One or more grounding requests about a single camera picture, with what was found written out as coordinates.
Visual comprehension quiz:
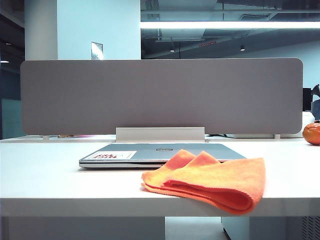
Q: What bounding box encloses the orange microfibre rag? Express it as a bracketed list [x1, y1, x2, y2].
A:
[140, 149, 266, 216]

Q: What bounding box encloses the silver Dell laptop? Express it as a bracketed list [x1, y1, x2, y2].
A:
[78, 142, 248, 169]

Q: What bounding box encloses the grey fabric desk divider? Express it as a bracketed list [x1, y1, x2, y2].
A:
[19, 57, 304, 136]

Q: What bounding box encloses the white sticker with red print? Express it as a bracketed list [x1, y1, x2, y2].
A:
[91, 150, 138, 161]

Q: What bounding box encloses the black monitor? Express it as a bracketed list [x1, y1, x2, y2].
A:
[302, 87, 314, 112]

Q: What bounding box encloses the orange tangerine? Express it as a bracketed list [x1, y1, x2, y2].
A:
[302, 122, 320, 146]

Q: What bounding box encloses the dark blue office chair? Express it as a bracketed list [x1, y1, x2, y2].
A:
[311, 84, 320, 121]

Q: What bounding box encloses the silver wall plate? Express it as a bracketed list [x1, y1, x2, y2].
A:
[90, 41, 104, 60]

